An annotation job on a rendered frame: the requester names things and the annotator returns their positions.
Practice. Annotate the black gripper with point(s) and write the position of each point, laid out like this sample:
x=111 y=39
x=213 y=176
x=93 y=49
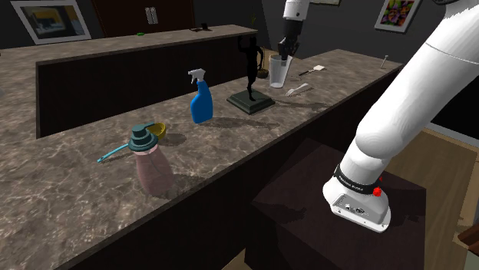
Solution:
x=291 y=31

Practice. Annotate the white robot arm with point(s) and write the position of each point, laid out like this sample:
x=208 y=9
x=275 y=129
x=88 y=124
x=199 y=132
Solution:
x=411 y=97

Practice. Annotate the clear plastic cup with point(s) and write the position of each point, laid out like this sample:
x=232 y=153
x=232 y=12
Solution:
x=277 y=73

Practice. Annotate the small brown plant pot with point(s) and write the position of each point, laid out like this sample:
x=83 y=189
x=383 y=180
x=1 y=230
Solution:
x=264 y=73

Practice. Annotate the white plastic fork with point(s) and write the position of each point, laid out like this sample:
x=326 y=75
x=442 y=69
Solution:
x=297 y=89

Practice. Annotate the black figure statue, green base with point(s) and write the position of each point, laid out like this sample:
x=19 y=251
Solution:
x=251 y=101

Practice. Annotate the small black object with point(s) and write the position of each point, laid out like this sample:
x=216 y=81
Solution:
x=204 y=27

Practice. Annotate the small silver nail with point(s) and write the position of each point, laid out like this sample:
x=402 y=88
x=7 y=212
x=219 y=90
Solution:
x=384 y=61

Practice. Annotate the blue spray bottle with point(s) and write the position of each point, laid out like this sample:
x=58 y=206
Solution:
x=202 y=106

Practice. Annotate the small green flat object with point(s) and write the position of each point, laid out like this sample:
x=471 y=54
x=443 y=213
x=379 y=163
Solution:
x=140 y=34

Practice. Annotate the dark brown door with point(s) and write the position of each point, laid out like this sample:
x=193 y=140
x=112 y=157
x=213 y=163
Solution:
x=123 y=17

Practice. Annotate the pink bottle with teal cap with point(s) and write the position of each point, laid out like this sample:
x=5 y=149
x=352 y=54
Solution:
x=153 y=168

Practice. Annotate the dark robot stand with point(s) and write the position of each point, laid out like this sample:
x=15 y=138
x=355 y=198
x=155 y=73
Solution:
x=318 y=232

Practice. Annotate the white-framed colourful wall picture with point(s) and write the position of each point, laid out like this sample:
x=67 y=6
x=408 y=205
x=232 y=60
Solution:
x=397 y=13

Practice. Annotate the white-framed yellow grey wall picture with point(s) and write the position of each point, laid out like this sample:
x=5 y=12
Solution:
x=50 y=20

